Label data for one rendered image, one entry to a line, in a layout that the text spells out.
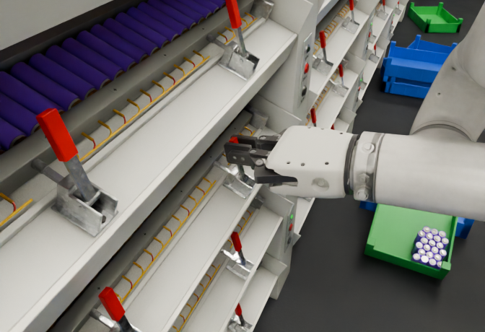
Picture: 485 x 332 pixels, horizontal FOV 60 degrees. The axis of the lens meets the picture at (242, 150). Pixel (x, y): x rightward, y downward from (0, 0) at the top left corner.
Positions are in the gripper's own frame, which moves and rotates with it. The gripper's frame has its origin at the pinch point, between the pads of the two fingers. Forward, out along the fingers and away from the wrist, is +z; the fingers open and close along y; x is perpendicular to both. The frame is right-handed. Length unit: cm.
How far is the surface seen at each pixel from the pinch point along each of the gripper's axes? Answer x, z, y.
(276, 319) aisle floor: -56, 6, 11
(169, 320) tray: -8.0, -0.1, -22.3
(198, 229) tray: -6.4, 2.8, -10.2
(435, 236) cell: -52, -26, 44
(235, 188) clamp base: -6.4, 1.7, -1.0
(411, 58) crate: -49, -6, 153
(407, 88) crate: -55, -8, 133
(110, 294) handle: 1.4, 0.9, -26.5
